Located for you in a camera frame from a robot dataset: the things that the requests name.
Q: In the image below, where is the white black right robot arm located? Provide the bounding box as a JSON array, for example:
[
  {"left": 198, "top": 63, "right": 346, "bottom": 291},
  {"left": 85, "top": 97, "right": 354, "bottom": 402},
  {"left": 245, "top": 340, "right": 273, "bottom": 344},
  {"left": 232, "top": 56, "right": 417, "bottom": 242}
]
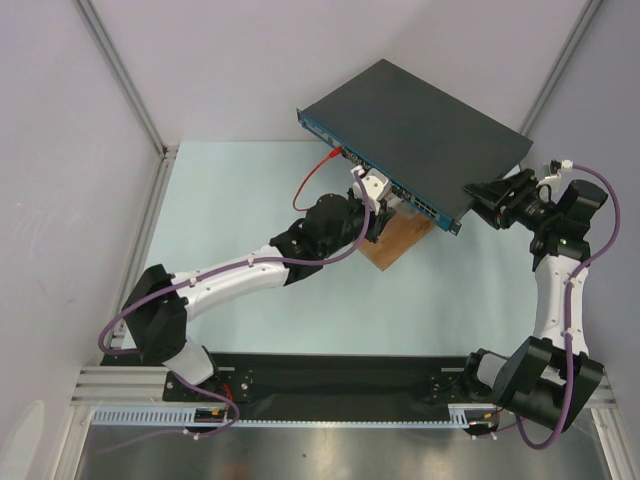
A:
[{"left": 460, "top": 169, "right": 609, "bottom": 434}]

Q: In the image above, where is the red ethernet cable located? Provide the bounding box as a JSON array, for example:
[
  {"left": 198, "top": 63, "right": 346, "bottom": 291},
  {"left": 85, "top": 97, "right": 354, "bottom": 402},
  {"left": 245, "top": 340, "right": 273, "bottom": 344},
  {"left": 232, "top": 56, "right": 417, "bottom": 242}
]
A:
[{"left": 292, "top": 147, "right": 347, "bottom": 212}]

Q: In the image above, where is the aluminium frame post right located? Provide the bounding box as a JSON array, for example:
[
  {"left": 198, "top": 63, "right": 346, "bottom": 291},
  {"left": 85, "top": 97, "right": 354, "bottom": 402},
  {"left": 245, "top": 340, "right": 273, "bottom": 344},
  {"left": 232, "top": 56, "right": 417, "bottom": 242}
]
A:
[{"left": 519, "top": 0, "right": 605, "bottom": 137}]

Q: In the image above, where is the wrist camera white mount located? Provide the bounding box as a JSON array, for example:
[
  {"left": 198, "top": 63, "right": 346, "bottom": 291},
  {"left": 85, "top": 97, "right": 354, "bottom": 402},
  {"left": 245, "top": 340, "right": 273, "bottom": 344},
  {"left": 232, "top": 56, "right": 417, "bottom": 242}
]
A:
[
  {"left": 537, "top": 159, "right": 574, "bottom": 191},
  {"left": 350, "top": 165, "right": 391, "bottom": 215}
]

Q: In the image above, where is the blue black network switch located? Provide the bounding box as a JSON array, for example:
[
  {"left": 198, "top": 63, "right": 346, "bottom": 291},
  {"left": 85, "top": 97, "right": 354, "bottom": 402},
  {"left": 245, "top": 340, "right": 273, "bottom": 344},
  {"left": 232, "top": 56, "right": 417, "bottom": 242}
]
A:
[{"left": 297, "top": 59, "right": 532, "bottom": 234}]

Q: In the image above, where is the aluminium frame post left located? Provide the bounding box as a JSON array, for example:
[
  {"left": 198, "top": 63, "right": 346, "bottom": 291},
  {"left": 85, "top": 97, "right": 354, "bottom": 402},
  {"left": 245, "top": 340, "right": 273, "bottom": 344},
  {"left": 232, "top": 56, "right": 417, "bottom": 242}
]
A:
[{"left": 71, "top": 0, "right": 178, "bottom": 159}]

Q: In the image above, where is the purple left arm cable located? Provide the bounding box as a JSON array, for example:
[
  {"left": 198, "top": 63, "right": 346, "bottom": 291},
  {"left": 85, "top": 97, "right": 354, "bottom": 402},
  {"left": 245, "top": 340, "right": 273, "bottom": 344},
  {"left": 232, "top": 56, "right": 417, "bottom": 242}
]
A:
[{"left": 97, "top": 169, "right": 373, "bottom": 443}]

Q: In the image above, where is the grey slotted cable duct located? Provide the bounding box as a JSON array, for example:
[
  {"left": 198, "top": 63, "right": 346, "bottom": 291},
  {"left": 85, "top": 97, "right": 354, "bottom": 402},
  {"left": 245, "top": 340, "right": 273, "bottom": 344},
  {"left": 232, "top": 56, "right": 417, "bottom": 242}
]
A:
[{"left": 91, "top": 404, "right": 497, "bottom": 430}]

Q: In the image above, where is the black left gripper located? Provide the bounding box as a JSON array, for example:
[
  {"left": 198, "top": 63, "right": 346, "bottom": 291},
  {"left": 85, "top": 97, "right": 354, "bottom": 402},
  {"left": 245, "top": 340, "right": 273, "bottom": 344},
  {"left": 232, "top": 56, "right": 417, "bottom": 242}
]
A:
[{"left": 319, "top": 187, "right": 395, "bottom": 259}]

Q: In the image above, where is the aluminium frame post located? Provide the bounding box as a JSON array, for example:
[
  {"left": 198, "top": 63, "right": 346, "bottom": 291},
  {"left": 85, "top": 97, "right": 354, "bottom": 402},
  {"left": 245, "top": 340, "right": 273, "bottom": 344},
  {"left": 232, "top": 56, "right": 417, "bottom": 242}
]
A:
[
  {"left": 519, "top": 0, "right": 605, "bottom": 137},
  {"left": 71, "top": 0, "right": 178, "bottom": 159}
]

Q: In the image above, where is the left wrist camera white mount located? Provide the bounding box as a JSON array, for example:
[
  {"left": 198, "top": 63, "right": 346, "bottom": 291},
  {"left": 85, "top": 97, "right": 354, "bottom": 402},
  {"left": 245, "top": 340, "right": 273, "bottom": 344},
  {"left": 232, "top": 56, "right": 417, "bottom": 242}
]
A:
[{"left": 350, "top": 165, "right": 391, "bottom": 215}]

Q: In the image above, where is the wooden base board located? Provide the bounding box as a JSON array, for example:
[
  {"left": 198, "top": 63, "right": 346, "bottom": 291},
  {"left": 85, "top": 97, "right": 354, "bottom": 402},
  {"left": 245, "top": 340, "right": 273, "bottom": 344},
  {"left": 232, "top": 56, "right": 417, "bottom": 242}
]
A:
[{"left": 359, "top": 213, "right": 435, "bottom": 271}]

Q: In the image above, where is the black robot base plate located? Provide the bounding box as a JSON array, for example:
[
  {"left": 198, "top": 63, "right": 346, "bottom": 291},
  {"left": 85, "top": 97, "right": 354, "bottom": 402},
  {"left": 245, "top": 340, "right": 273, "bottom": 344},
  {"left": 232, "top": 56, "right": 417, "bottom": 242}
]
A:
[{"left": 99, "top": 349, "right": 501, "bottom": 422}]

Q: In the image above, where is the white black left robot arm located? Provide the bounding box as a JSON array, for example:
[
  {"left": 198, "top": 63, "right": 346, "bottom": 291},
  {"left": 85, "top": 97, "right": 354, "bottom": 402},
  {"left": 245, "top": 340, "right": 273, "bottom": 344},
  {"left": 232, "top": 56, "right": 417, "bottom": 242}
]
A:
[{"left": 123, "top": 192, "right": 395, "bottom": 400}]

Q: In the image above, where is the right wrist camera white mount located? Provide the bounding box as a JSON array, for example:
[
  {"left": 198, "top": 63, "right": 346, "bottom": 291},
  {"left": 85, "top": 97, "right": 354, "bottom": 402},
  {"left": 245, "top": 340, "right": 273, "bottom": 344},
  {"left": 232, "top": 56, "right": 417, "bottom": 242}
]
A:
[{"left": 537, "top": 159, "right": 574, "bottom": 191}]

